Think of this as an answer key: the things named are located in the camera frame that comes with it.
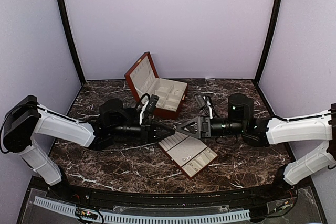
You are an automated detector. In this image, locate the right black frame post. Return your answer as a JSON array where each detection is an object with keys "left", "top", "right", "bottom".
[{"left": 254, "top": 0, "right": 281, "bottom": 85}]

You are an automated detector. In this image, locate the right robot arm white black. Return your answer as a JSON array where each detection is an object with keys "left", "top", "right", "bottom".
[{"left": 176, "top": 93, "right": 335, "bottom": 200}]

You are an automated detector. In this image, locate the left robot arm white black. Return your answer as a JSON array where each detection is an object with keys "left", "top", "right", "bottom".
[{"left": 1, "top": 94, "right": 175, "bottom": 201}]

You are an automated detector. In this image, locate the black frame post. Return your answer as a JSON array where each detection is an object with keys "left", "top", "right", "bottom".
[
  {"left": 254, "top": 0, "right": 281, "bottom": 85},
  {"left": 57, "top": 0, "right": 86, "bottom": 85}
]

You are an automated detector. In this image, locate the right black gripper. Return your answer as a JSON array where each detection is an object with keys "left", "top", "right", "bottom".
[{"left": 176, "top": 115, "right": 246, "bottom": 140}]

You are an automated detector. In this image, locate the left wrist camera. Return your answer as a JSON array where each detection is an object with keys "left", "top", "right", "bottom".
[{"left": 139, "top": 93, "right": 159, "bottom": 125}]

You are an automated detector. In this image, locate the red jewelry tray cream insert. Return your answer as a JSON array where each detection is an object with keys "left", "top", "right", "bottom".
[{"left": 159, "top": 132, "right": 218, "bottom": 179}]

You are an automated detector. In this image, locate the white slotted cable duct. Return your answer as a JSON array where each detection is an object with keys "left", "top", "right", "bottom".
[{"left": 33, "top": 196, "right": 251, "bottom": 223}]

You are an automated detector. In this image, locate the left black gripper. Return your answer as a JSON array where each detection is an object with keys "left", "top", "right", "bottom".
[{"left": 109, "top": 116, "right": 175, "bottom": 146}]

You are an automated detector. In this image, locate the black front table rail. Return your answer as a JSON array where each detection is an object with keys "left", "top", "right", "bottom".
[{"left": 31, "top": 175, "right": 313, "bottom": 209}]

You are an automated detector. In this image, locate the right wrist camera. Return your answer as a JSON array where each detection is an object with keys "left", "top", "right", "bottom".
[{"left": 194, "top": 93, "right": 214, "bottom": 119}]

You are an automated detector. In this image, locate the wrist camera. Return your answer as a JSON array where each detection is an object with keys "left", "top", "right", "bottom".
[
  {"left": 139, "top": 93, "right": 159, "bottom": 125},
  {"left": 194, "top": 93, "right": 214, "bottom": 119}
]

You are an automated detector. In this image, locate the red wooden jewelry box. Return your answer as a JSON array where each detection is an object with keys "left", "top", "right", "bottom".
[{"left": 124, "top": 52, "right": 188, "bottom": 120}]

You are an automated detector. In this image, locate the left black frame post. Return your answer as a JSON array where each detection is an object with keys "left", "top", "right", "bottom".
[{"left": 57, "top": 0, "right": 86, "bottom": 85}]

